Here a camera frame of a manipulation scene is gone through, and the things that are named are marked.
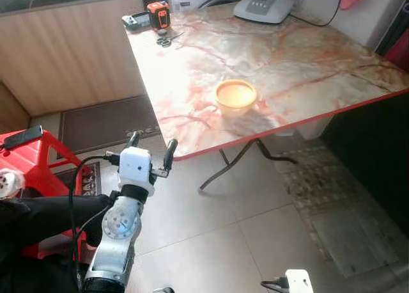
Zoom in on dark brown doormat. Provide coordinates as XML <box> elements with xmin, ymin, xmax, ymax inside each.
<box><xmin>61</xmin><ymin>95</ymin><xmax>160</xmax><ymax>154</ymax></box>

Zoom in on small dark patterned rug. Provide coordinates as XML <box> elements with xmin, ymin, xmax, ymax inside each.
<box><xmin>54</xmin><ymin>162</ymin><xmax>103</xmax><ymax>198</ymax></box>

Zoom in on black metal table legs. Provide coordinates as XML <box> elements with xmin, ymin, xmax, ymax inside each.
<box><xmin>198</xmin><ymin>136</ymin><xmax>298</xmax><ymax>193</ymax></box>

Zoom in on orange plastic bowl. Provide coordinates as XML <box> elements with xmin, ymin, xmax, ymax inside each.
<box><xmin>215</xmin><ymin>79</ymin><xmax>258</xmax><ymax>113</ymax></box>

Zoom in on red plastic stool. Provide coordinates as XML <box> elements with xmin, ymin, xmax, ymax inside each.
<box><xmin>0</xmin><ymin>125</ymin><xmax>87</xmax><ymax>262</ymax></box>

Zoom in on light wood panel board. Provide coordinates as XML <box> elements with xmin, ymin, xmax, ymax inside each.
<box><xmin>0</xmin><ymin>0</ymin><xmax>148</xmax><ymax>118</ymax></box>

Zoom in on black smartphone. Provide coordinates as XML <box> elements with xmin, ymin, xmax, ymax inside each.
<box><xmin>0</xmin><ymin>125</ymin><xmax>45</xmax><ymax>150</ymax></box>

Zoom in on black handheld device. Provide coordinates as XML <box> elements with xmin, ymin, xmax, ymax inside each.
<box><xmin>121</xmin><ymin>13</ymin><xmax>151</xmax><ymax>31</ymax></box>

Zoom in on person's leg black trousers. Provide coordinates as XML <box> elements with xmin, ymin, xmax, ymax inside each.
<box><xmin>0</xmin><ymin>194</ymin><xmax>119</xmax><ymax>293</ymax></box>

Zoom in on orange black tape measure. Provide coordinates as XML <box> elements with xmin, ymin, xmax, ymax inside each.
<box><xmin>146</xmin><ymin>1</ymin><xmax>171</xmax><ymax>30</ymax></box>

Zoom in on white round plastic item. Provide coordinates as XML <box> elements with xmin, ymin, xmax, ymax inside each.
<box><xmin>0</xmin><ymin>168</ymin><xmax>26</xmax><ymax>199</ymax></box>

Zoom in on red hanging cloth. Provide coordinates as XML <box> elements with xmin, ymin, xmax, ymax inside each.
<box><xmin>383</xmin><ymin>28</ymin><xmax>409</xmax><ymax>73</ymax></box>

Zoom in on black cabinet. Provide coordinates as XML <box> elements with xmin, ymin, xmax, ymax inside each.
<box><xmin>320</xmin><ymin>91</ymin><xmax>409</xmax><ymax>236</ymax></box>

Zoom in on brown patterned floor mat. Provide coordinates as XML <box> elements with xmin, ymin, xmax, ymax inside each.
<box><xmin>275</xmin><ymin>145</ymin><xmax>359</xmax><ymax>210</ymax></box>

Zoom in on white grey tabletop appliance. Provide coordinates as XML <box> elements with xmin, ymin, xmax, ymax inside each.
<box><xmin>233</xmin><ymin>0</ymin><xmax>295</xmax><ymax>25</ymax></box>

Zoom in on grey floor mat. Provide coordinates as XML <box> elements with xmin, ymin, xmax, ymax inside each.
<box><xmin>310</xmin><ymin>200</ymin><xmax>409</xmax><ymax>278</ymax></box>

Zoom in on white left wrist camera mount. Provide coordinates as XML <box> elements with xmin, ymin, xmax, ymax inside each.
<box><xmin>118</xmin><ymin>147</ymin><xmax>154</xmax><ymax>196</ymax></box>

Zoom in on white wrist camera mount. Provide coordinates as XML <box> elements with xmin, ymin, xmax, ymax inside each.
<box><xmin>118</xmin><ymin>147</ymin><xmax>154</xmax><ymax>196</ymax></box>
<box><xmin>284</xmin><ymin>269</ymin><xmax>315</xmax><ymax>293</ymax></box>

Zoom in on black-handled scissors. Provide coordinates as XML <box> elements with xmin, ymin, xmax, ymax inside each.
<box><xmin>155</xmin><ymin>31</ymin><xmax>186</xmax><ymax>48</ymax></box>

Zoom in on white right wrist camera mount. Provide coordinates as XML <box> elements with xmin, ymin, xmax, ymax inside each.
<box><xmin>284</xmin><ymin>269</ymin><xmax>315</xmax><ymax>293</ymax></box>

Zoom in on black appliance power cord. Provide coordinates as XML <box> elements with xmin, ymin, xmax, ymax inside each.
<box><xmin>291</xmin><ymin>0</ymin><xmax>346</xmax><ymax>28</ymax></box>

